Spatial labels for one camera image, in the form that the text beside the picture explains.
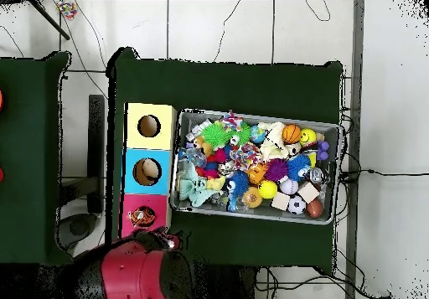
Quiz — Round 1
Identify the orange striped tiger plush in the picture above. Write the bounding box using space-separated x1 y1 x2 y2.
127 205 157 229

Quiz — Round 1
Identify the wooden box with three holes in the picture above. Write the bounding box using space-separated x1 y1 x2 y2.
118 102 178 240

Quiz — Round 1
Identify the yellow duck plush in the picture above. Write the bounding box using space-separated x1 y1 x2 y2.
205 175 227 191

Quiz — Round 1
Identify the brown bear plush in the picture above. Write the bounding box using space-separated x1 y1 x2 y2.
193 134 214 157

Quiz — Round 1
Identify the plain yellow ball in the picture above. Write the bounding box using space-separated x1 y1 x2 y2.
257 179 279 200

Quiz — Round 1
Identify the large green spiky ball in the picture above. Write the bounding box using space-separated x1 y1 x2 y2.
200 121 233 151

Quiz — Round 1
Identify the black upright panel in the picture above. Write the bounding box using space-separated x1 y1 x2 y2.
87 94 106 214

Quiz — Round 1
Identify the purple spiky ball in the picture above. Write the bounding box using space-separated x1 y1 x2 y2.
264 157 290 183

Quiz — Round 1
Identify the black and white soccer ball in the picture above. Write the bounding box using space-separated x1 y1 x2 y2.
287 195 308 215

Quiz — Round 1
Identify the brown football toy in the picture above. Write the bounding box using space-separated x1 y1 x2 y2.
306 198 325 219

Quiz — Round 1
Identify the orange basketball toy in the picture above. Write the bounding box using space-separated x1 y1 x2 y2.
282 123 302 145

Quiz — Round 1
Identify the yellow smiley face ball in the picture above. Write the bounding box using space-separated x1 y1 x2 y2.
299 127 318 147

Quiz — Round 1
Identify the dark green side table cloth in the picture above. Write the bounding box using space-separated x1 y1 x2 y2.
0 50 75 266

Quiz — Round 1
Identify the black rod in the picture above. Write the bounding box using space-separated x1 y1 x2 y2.
28 0 71 41

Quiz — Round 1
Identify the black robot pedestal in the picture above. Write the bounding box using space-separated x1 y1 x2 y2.
197 264 259 299

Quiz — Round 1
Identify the wire mesh bin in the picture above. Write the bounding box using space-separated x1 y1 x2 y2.
169 107 342 226

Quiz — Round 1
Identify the black cable with connector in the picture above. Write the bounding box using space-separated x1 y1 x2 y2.
338 168 429 183

